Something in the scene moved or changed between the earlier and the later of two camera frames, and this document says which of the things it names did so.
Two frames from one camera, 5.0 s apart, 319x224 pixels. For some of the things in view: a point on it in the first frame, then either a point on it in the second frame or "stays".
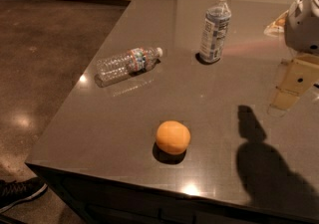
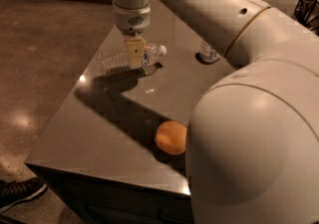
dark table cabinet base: (105, 200) stays
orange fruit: (172, 136) stays
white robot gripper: (303, 24) to (132, 21)
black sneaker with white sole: (21, 190) stays
